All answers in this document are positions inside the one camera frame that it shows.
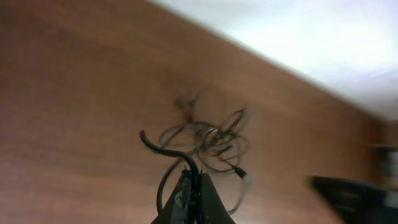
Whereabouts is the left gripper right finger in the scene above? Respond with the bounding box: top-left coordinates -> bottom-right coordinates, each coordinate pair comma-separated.
197,173 -> 235,224

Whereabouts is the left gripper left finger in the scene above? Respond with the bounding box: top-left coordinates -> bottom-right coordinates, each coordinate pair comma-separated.
151,169 -> 196,224

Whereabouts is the black USB cable short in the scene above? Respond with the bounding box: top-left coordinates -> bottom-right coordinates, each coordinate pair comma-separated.
158,108 -> 251,215

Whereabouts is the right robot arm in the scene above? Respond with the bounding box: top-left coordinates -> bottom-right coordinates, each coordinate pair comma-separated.
308,175 -> 397,224

